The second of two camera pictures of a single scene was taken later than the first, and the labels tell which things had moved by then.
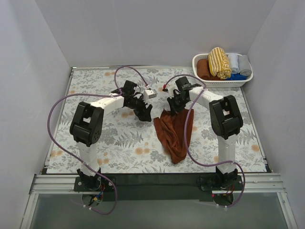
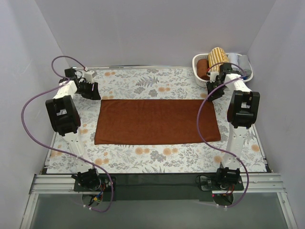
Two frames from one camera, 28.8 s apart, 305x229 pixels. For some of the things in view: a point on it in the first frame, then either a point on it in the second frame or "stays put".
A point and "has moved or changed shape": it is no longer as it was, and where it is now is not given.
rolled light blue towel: [233, 58] stays put
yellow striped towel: [218, 64] stays put
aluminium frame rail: [270, 183] stays put
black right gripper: [177, 104] -> [215, 86]
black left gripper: [139, 106] -> [88, 89]
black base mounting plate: [159, 187] stays put
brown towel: [203, 69] stays put
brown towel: [170, 126] has moved or changed shape
